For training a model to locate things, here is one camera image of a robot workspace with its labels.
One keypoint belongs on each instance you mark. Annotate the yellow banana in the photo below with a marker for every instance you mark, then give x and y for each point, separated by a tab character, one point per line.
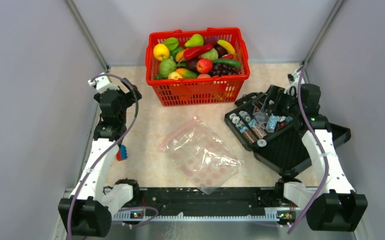
227	46

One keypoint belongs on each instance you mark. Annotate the yellow apple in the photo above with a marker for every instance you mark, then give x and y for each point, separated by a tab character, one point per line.
161	52

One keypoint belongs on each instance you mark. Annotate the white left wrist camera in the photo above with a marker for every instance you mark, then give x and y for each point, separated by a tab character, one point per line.
103	84

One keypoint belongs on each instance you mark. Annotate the red chili pepper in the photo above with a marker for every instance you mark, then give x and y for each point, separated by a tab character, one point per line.
197	51

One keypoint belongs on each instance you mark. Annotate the green cucumber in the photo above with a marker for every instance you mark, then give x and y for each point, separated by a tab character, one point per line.
228	62

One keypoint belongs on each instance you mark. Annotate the green cabbage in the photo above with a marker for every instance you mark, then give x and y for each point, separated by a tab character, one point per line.
166	67

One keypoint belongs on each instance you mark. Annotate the red blue toy block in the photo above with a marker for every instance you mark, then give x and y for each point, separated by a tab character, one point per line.
122	154

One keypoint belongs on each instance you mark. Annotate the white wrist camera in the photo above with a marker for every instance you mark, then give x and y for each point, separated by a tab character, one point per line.
293	79
103	84

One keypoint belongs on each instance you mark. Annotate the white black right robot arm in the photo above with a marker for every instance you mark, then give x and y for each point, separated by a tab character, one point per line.
335	205

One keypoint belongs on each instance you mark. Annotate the dark purple grape bunch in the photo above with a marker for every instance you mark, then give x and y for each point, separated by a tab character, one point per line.
220	69

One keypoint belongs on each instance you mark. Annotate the red apple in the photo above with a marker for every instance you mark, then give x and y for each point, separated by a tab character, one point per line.
204	66

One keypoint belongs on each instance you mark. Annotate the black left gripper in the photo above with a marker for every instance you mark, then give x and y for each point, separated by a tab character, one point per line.
130	97

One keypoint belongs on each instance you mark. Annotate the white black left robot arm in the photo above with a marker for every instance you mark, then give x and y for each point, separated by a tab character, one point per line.
89	208

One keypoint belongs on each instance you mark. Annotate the black open tool case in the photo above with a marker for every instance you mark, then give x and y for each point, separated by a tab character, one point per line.
276	141

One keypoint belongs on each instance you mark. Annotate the orange green mango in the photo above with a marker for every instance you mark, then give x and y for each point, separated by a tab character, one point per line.
186	73

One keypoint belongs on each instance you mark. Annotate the clear zip top bag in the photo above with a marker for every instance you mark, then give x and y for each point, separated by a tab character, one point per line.
201	155

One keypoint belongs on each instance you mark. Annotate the red plastic shopping basket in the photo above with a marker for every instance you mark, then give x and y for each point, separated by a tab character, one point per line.
218	89

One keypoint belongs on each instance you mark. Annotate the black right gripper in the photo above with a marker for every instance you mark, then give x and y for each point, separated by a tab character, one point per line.
276	93

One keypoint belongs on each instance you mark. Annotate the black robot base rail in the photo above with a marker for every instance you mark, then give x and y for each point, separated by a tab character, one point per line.
226	204

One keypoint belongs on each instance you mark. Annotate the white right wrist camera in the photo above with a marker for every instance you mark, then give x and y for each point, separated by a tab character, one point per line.
293	79

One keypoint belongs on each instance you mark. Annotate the green pear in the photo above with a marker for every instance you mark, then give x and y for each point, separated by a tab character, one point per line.
196	40

